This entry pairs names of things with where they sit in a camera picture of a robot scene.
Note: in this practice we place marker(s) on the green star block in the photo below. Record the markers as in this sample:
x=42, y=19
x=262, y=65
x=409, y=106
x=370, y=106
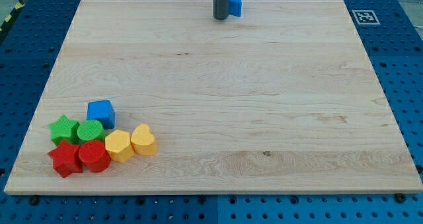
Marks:
x=64, y=129

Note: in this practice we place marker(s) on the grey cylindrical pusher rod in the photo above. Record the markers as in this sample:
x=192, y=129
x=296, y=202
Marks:
x=220, y=9

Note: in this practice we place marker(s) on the blue cube block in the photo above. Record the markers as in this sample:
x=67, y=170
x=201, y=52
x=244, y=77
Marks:
x=103, y=111

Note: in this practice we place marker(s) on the white fiducial marker tag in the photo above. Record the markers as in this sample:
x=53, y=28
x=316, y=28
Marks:
x=365, y=17

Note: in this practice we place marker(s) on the yellow hexagon block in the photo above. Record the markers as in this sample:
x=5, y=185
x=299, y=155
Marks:
x=118, y=146

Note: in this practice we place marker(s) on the green cylinder block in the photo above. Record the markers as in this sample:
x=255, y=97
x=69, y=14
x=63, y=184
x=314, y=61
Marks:
x=91, y=130

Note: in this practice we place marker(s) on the wooden board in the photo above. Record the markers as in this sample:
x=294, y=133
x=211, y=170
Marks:
x=282, y=100

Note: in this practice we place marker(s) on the red star block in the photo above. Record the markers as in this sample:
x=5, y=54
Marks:
x=65, y=159

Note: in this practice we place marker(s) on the red cylinder block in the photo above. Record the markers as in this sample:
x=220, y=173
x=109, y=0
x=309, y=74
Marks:
x=94, y=156

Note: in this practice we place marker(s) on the yellow heart block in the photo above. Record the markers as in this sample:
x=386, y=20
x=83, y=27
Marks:
x=143, y=141

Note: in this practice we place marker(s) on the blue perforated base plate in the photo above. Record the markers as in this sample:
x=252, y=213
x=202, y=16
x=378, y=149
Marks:
x=27, y=57

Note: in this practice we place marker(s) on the blue triangle block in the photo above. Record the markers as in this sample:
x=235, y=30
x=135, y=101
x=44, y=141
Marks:
x=235, y=8

